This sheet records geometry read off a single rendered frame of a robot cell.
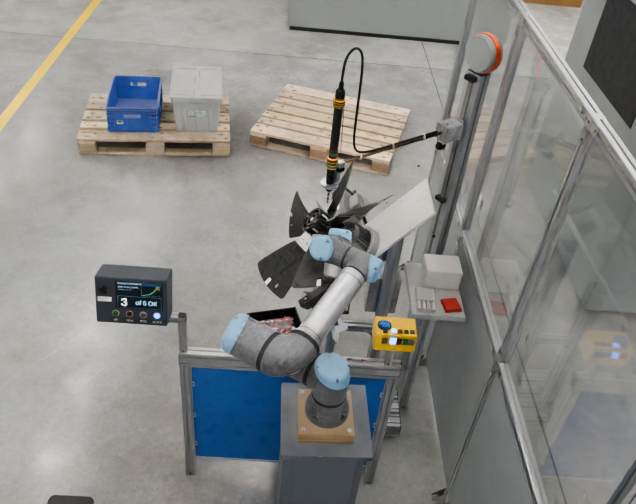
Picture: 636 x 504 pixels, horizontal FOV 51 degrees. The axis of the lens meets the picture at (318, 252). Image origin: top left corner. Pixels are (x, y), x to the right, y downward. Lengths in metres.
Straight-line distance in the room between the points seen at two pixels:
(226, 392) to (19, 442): 1.19
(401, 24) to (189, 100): 3.50
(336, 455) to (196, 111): 3.74
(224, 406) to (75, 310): 1.53
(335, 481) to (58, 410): 1.78
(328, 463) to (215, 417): 0.86
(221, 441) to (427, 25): 6.08
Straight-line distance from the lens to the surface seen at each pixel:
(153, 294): 2.47
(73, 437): 3.61
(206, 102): 5.43
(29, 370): 3.95
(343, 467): 2.35
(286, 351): 1.75
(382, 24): 8.17
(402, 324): 2.61
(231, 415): 3.02
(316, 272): 2.62
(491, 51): 2.80
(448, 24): 8.27
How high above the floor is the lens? 2.87
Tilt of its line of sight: 39 degrees down
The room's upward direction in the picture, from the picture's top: 7 degrees clockwise
